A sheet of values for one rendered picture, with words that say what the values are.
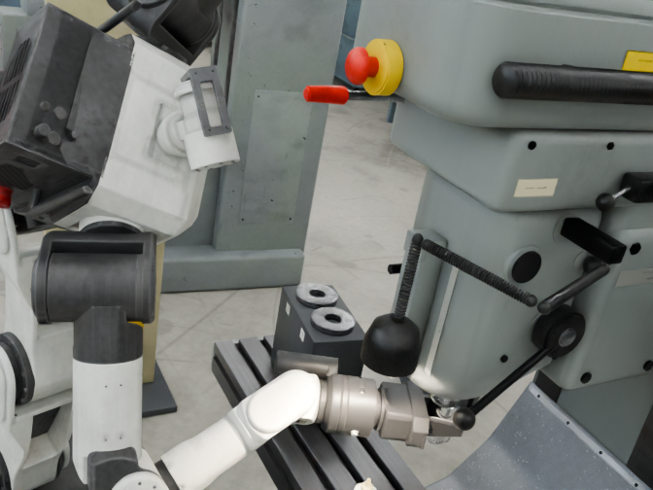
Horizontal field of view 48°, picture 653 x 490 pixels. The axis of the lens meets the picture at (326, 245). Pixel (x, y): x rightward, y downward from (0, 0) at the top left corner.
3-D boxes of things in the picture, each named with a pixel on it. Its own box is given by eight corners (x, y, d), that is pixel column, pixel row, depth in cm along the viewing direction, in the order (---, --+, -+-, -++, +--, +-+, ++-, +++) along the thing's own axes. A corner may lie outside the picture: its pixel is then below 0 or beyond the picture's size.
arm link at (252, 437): (327, 398, 107) (249, 451, 102) (319, 407, 115) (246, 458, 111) (302, 360, 108) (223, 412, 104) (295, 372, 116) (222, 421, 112)
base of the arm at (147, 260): (39, 343, 99) (25, 301, 90) (49, 261, 106) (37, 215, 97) (154, 341, 102) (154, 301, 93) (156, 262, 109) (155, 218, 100)
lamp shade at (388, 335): (348, 354, 93) (357, 311, 90) (386, 337, 97) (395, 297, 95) (391, 384, 88) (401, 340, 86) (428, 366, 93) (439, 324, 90)
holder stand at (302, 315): (298, 419, 151) (314, 336, 142) (269, 357, 169) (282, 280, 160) (353, 414, 155) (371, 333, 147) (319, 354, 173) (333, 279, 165)
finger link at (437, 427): (460, 437, 113) (420, 432, 112) (464, 420, 112) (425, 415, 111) (462, 443, 111) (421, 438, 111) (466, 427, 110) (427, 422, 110)
